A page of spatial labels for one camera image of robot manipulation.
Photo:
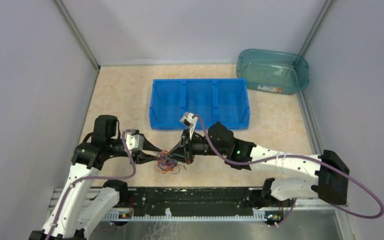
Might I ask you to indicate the teal transparent plastic tub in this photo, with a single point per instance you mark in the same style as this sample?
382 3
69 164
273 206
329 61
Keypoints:
273 71

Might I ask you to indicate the white toothed cable strip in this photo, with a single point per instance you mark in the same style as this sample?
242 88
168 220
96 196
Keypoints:
114 217

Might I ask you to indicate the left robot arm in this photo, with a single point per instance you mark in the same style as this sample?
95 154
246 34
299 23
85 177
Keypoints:
68 221

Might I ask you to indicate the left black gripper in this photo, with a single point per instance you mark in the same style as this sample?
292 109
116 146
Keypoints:
142 157

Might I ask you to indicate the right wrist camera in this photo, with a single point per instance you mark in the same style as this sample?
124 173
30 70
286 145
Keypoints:
190 121

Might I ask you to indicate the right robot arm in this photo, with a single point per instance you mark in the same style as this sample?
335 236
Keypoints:
323 176

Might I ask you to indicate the blue three-compartment bin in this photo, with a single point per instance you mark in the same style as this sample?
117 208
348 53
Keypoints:
222 100

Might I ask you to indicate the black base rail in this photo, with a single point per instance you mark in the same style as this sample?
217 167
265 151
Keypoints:
198 201

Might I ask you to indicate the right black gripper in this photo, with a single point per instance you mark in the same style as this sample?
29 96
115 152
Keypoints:
178 152

